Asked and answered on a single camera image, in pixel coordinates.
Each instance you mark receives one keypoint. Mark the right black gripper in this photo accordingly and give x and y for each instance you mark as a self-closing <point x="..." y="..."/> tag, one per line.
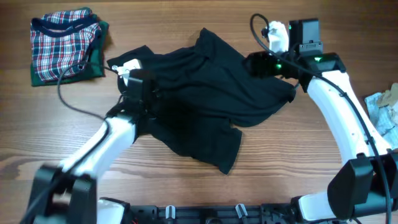
<point x="260" y="61"/>

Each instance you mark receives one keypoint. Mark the black t-shirt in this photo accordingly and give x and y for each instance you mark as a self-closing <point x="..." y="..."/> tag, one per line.
<point x="202" y="97"/>

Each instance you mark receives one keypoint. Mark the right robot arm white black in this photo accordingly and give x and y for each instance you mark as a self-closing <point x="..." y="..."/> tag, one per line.
<point x="367" y="182"/>

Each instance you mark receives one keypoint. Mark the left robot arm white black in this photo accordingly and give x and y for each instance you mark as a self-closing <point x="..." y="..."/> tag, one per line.
<point x="67" y="193"/>

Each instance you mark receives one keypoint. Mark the beige crumpled cloth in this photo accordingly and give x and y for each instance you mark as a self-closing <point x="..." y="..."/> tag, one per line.
<point x="389" y="97"/>

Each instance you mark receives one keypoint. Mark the crumpled light blue cloth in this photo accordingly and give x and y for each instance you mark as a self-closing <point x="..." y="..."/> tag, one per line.
<point x="381" y="119"/>

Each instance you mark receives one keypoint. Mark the green folded shirt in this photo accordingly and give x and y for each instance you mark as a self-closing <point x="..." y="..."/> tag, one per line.
<point x="93" y="66"/>

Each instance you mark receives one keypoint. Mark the plaid folded shirt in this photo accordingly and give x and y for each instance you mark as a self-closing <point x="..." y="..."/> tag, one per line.
<point x="60" y="39"/>

